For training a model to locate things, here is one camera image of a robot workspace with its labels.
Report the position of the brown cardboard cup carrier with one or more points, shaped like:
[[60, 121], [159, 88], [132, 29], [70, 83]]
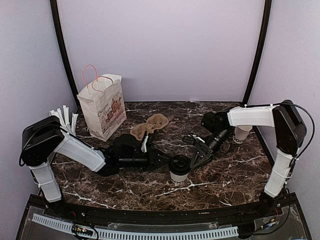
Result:
[[155, 122]]

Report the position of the bundle of straws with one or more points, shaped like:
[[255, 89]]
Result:
[[64, 118]]

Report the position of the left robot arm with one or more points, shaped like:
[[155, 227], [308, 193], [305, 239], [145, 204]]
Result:
[[48, 137]]

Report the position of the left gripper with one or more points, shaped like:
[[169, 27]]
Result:
[[153, 159]]

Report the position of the single black cup lid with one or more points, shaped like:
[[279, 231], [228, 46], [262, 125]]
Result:
[[179, 165]]

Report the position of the right black frame post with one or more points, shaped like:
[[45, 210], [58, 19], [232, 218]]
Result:
[[259, 51]]

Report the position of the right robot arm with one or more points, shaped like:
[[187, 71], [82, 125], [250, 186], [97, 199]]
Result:
[[284, 118]]

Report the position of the white paper takeout bag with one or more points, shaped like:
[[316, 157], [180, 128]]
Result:
[[102, 104]]

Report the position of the black frame post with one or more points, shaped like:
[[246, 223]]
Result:
[[259, 51], [63, 50]]

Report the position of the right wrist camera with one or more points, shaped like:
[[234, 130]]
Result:
[[194, 140]]

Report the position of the white slotted cable duct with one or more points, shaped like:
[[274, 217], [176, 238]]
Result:
[[121, 231]]

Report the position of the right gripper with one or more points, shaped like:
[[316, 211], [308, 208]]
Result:
[[196, 157]]

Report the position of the left black frame post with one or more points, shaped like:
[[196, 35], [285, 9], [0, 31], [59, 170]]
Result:
[[63, 50]]

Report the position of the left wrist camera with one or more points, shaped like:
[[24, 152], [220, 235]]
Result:
[[147, 143]]

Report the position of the white paper coffee cup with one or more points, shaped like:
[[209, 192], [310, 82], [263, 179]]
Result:
[[241, 133]]

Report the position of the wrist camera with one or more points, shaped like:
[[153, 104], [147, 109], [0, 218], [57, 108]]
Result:
[[194, 140], [147, 143]]

